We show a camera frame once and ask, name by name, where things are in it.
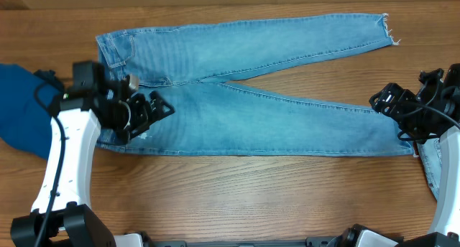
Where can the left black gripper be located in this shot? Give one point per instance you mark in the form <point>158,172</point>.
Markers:
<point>146,118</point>

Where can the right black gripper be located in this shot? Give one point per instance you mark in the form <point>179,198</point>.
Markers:
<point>395,103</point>

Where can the medium blue denim jeans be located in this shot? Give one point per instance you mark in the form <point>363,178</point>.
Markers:
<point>199,70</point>

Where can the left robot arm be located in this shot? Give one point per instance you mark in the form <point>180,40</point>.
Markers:
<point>61,215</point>

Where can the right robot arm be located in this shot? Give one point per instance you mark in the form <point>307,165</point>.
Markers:
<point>444,229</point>

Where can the light washed denim jeans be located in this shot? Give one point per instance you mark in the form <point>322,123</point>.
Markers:
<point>430,155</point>

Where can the dark blue folded cloth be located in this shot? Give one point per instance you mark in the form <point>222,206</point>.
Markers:
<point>25,125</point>

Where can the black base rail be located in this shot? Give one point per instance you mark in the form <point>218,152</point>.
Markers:
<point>321,241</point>

